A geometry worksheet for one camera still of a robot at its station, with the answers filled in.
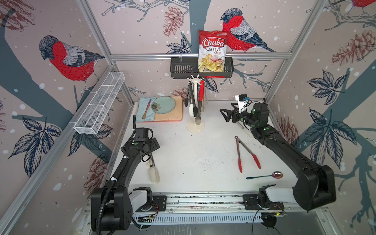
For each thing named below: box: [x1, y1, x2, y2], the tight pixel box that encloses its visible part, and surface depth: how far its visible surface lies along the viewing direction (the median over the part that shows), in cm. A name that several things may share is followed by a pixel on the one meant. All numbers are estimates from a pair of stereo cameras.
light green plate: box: [151, 95, 176, 115], surface depth 121 cm
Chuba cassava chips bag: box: [198, 29, 230, 73], surface depth 87 cm
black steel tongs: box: [184, 80, 199, 118], surface depth 84 cm
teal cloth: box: [136, 96, 157, 123], surface depth 117 cm
